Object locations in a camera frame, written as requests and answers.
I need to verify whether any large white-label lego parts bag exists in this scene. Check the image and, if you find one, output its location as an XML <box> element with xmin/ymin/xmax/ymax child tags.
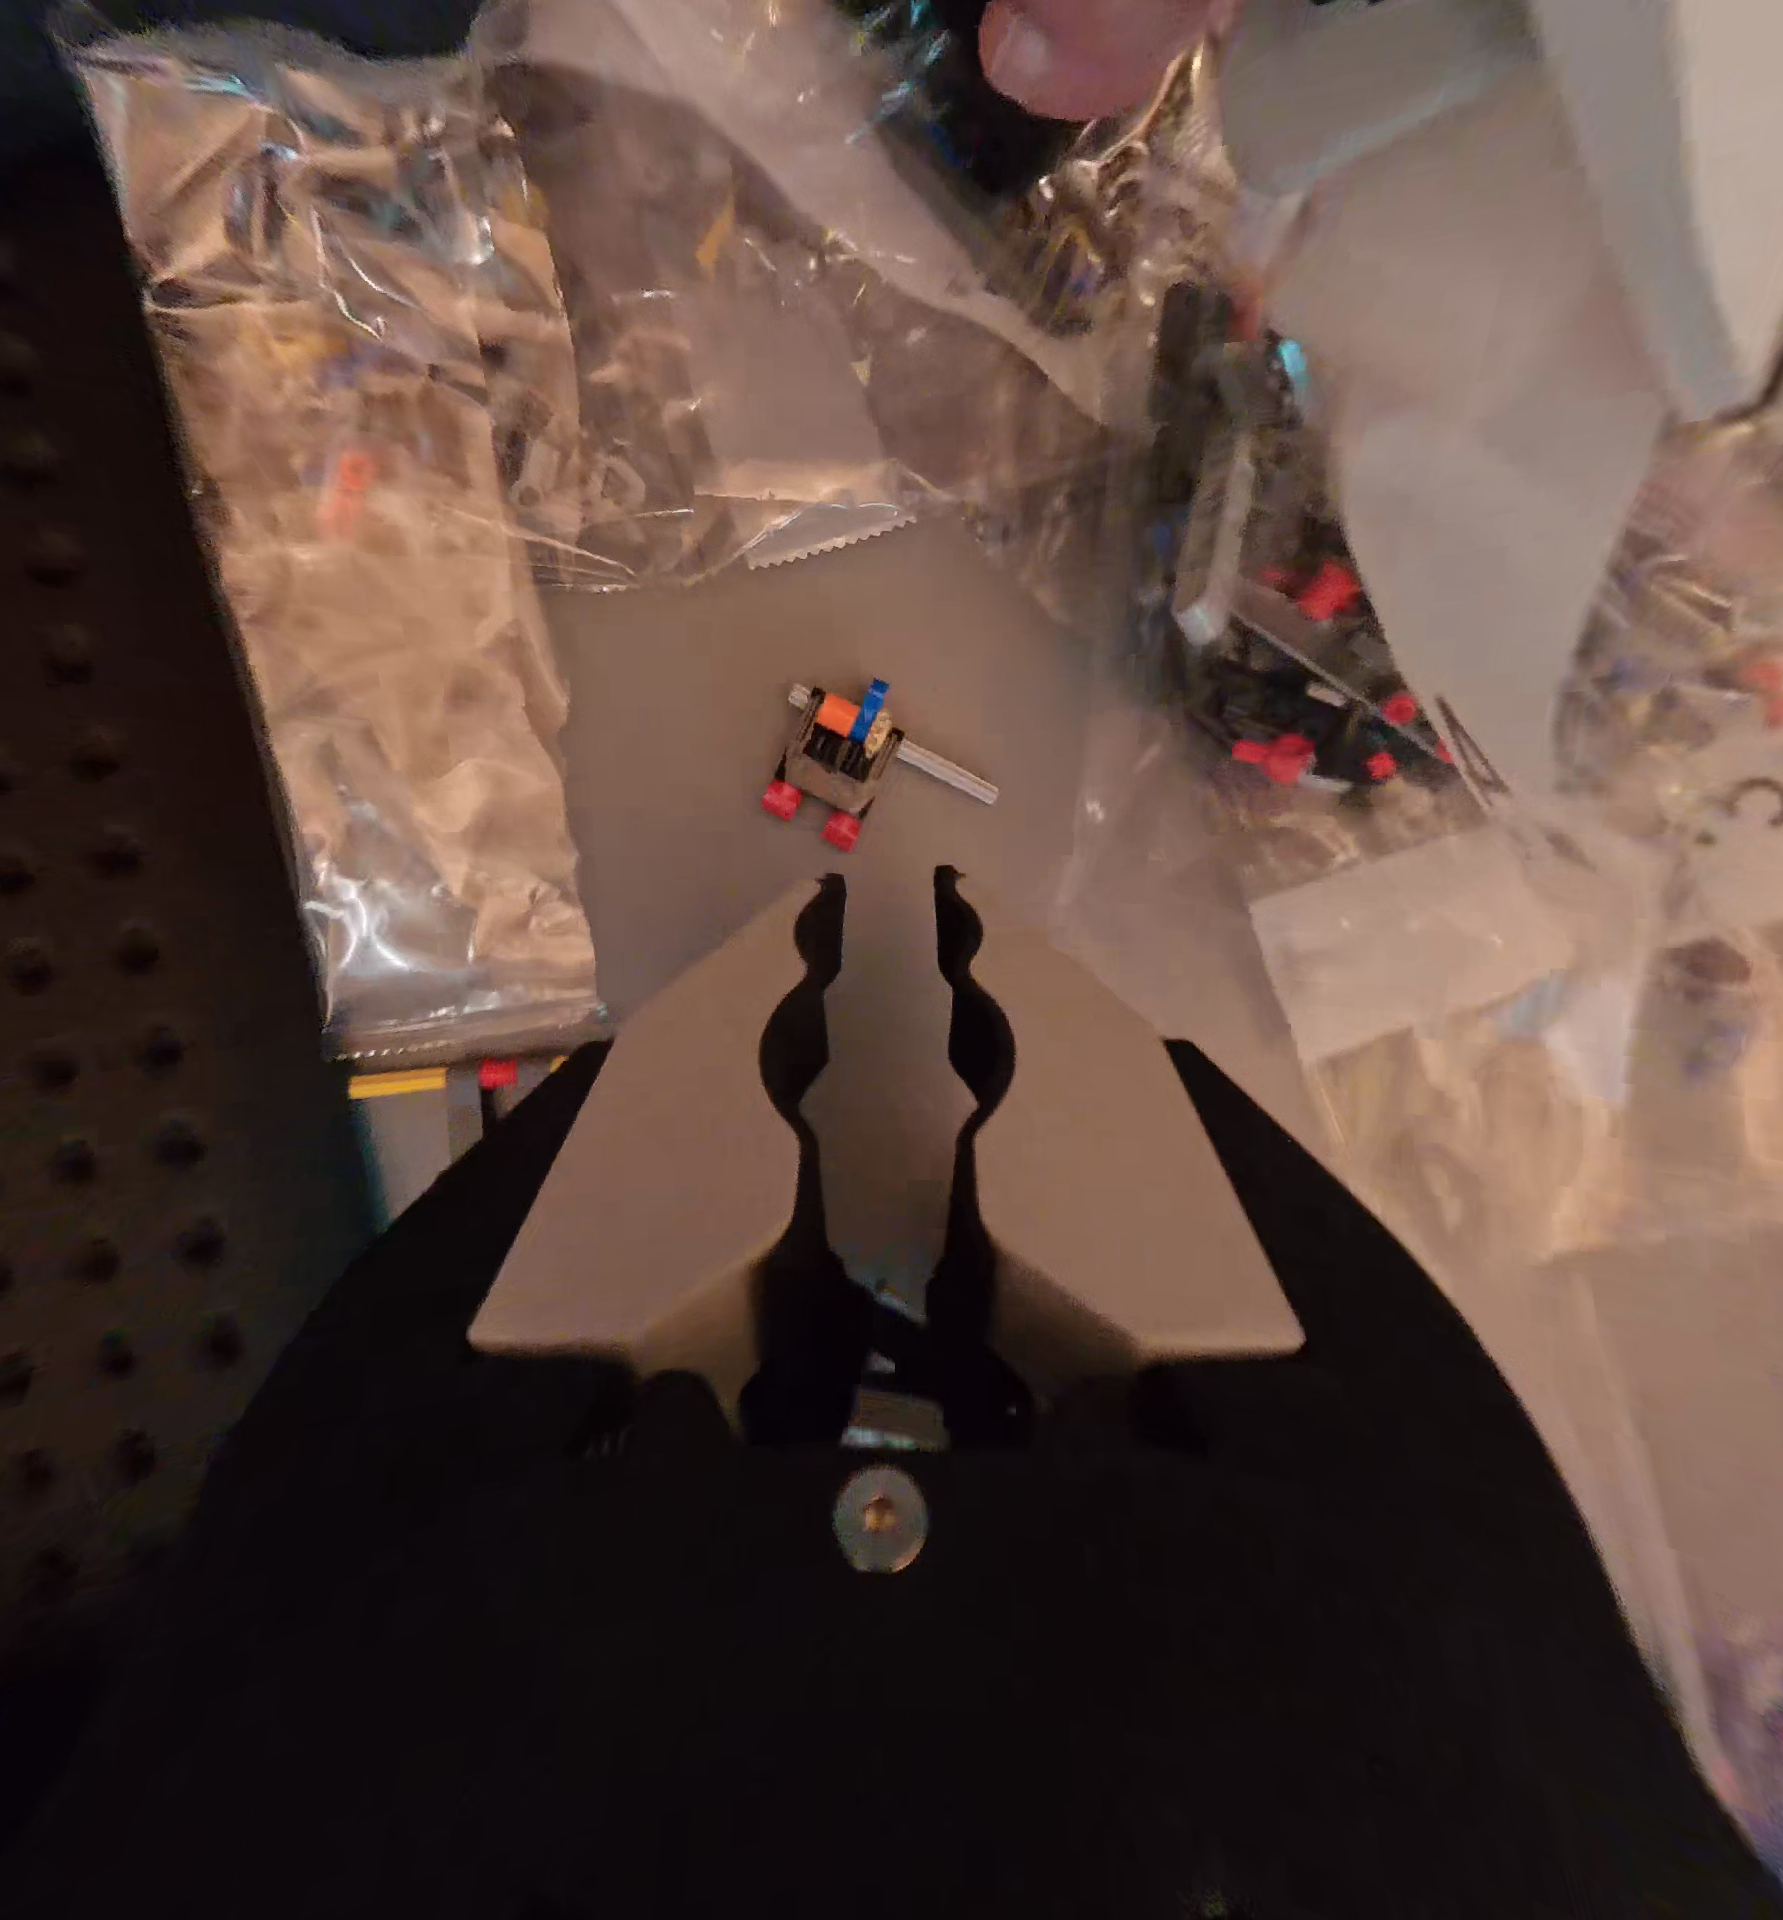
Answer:
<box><xmin>497</xmin><ymin>0</ymin><xmax>1783</xmax><ymax>1276</ymax></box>

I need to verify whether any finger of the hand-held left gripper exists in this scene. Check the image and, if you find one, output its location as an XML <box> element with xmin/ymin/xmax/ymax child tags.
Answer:
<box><xmin>1514</xmin><ymin>0</ymin><xmax>1783</xmax><ymax>434</ymax></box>

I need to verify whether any black perforated board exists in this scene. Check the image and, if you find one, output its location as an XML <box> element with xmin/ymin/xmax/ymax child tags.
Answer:
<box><xmin>0</xmin><ymin>139</ymin><xmax>382</xmax><ymax>1683</ymax></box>

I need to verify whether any person's left hand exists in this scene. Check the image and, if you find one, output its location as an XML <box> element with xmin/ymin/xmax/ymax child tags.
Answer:
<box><xmin>981</xmin><ymin>0</ymin><xmax>1242</xmax><ymax>127</ymax></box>

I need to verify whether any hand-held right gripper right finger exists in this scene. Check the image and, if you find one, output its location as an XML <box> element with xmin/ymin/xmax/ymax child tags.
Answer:
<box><xmin>921</xmin><ymin>863</ymin><xmax>1307</xmax><ymax>1450</ymax></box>

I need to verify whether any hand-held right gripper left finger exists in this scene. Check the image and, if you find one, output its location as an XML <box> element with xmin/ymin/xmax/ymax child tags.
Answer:
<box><xmin>462</xmin><ymin>871</ymin><xmax>871</xmax><ymax>1450</ymax></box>

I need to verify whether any clear bag of mixed parts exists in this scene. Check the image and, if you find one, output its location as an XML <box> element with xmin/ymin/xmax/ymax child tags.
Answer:
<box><xmin>59</xmin><ymin>0</ymin><xmax>928</xmax><ymax>1049</ymax></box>

